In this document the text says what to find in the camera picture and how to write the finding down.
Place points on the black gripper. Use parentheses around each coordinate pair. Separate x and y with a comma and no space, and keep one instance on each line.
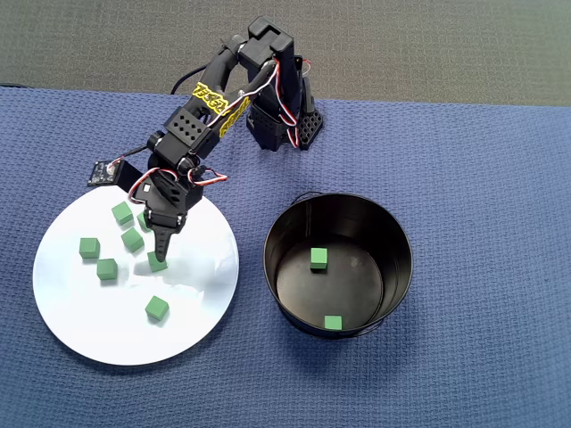
(164,221)

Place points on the green cube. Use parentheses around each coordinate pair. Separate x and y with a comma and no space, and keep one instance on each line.
(318,258)
(142,223)
(157,308)
(89,247)
(132,240)
(333,322)
(122,212)
(107,269)
(159,267)

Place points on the white round plate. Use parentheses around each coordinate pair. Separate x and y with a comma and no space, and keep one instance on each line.
(111,330)

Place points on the black metal bucket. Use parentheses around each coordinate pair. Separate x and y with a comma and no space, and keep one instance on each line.
(357,214)

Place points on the blue woven tablecloth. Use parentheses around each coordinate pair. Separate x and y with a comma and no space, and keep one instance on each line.
(468,267)

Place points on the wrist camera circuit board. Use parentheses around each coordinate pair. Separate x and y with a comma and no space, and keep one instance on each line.
(100,175)

